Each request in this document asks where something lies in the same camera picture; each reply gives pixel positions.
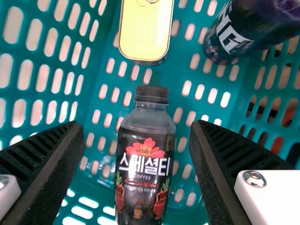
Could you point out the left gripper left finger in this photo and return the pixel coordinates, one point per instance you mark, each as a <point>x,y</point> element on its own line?
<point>39,164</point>

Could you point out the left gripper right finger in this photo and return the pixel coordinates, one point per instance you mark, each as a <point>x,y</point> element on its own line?
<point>225,168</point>

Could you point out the dark coffee bottle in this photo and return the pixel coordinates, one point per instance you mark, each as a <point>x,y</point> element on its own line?
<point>145,164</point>

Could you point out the teal shopping basket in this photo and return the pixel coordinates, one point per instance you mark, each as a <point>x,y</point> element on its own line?
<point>103,47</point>

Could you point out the dark can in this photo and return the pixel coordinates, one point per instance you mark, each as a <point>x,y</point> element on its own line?
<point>246,28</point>

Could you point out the rectangular tin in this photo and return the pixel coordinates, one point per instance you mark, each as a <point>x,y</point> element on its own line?
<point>145,30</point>

